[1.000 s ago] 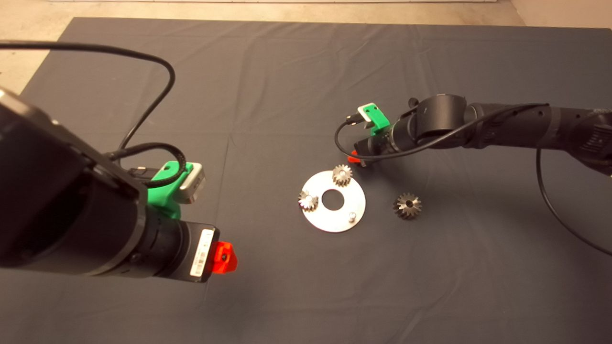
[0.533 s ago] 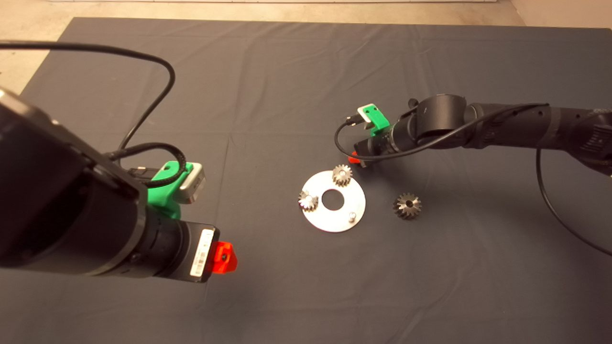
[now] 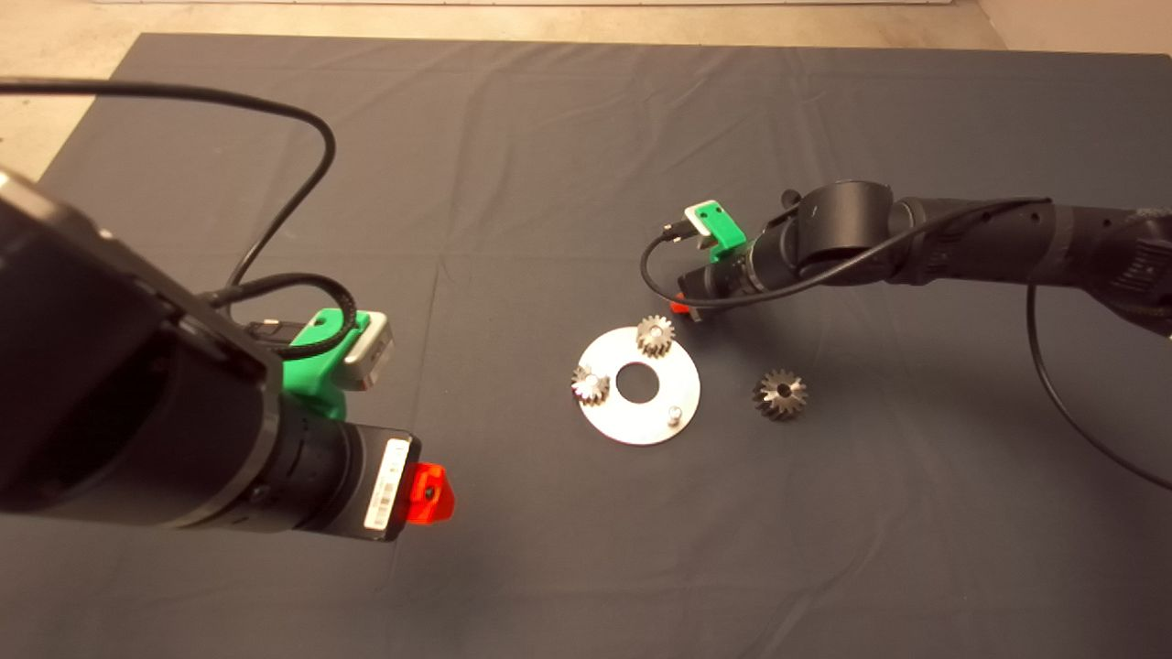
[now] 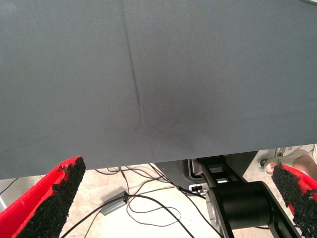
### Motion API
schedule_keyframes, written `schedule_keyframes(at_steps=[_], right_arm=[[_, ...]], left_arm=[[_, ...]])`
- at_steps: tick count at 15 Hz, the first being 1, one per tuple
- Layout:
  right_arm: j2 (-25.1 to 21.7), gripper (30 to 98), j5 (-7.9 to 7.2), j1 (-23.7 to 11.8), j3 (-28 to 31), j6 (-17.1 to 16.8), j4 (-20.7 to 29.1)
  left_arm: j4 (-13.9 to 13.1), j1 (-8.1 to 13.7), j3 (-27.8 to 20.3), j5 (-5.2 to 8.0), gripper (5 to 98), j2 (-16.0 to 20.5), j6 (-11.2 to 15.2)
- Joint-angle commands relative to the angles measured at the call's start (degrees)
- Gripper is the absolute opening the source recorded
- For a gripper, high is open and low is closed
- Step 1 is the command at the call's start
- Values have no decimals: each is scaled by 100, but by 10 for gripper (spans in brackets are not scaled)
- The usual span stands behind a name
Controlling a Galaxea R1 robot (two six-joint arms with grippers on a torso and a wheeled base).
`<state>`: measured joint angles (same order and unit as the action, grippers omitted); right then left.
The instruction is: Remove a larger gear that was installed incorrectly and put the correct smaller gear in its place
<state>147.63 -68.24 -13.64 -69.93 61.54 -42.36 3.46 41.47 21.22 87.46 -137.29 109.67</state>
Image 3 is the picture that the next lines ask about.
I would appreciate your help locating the round metal plate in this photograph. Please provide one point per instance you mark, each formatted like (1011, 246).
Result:
(613, 426)

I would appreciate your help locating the dark grey table cloth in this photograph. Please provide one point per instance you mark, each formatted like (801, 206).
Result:
(586, 137)

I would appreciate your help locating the large steel gear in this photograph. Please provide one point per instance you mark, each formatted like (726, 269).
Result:
(781, 395)

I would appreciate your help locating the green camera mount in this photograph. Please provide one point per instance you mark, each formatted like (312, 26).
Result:
(320, 375)
(723, 233)

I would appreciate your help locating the green left camera mount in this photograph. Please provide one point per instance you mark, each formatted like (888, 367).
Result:
(320, 375)

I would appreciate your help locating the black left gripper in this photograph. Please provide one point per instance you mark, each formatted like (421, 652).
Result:
(375, 485)

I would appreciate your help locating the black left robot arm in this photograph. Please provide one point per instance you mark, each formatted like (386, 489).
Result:
(110, 394)

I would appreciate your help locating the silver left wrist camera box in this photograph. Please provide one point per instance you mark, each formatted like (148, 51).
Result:
(372, 352)

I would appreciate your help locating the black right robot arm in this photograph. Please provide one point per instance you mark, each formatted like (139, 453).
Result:
(961, 243)

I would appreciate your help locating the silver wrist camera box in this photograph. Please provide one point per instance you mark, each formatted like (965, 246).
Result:
(702, 242)
(372, 352)

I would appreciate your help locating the green right camera mount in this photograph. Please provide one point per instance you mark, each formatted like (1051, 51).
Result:
(723, 233)

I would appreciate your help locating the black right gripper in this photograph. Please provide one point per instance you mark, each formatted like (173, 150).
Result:
(716, 282)

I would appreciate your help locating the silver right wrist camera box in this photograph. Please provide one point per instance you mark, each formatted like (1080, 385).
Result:
(702, 242)

